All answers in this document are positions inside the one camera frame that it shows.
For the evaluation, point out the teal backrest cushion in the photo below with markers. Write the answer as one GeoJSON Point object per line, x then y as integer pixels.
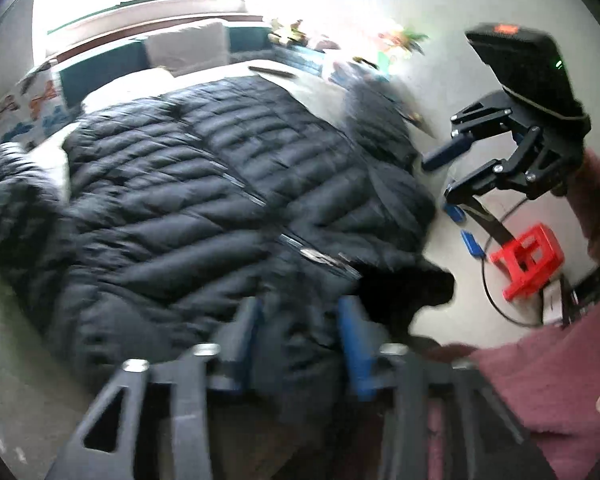
{"type": "Point", "coordinates": [100, 72]}

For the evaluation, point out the pink plush toy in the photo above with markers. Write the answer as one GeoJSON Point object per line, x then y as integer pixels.
{"type": "Point", "coordinates": [325, 44]}

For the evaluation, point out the dark slim object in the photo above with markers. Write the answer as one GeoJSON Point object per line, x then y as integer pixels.
{"type": "Point", "coordinates": [272, 71]}

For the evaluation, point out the black puffer jacket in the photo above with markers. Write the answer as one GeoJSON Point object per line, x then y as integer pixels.
{"type": "Point", "coordinates": [190, 185]}

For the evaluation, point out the grey star quilted bed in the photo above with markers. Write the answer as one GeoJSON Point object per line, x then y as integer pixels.
{"type": "Point", "coordinates": [315, 92]}

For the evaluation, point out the red plastic stool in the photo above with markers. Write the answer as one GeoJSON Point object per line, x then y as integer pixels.
{"type": "Point", "coordinates": [530, 260]}

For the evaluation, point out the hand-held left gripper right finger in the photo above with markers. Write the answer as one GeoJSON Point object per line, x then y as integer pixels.
{"type": "Point", "coordinates": [356, 350]}

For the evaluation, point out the white card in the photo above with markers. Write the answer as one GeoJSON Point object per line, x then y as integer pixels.
{"type": "Point", "coordinates": [554, 305]}

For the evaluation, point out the picture books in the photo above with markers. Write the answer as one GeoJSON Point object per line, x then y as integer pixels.
{"type": "Point", "coordinates": [350, 72]}

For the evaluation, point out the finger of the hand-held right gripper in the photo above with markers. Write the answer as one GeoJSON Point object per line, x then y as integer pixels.
{"type": "Point", "coordinates": [456, 212]}
{"type": "Point", "coordinates": [442, 156]}

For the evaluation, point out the grey cushion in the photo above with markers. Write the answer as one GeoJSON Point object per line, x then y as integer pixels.
{"type": "Point", "coordinates": [187, 45]}

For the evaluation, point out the black box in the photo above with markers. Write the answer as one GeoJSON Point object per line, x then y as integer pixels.
{"type": "Point", "coordinates": [590, 292]}

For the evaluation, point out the orange green toy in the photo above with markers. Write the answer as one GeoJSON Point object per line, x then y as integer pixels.
{"type": "Point", "coordinates": [402, 40]}

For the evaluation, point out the butterfly print pillow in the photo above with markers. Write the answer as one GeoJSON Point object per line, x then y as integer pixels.
{"type": "Point", "coordinates": [30, 105]}

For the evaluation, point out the blue window seat mat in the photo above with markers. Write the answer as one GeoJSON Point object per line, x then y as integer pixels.
{"type": "Point", "coordinates": [300, 60]}

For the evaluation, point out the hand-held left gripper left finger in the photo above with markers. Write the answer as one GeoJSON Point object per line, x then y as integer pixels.
{"type": "Point", "coordinates": [241, 340]}

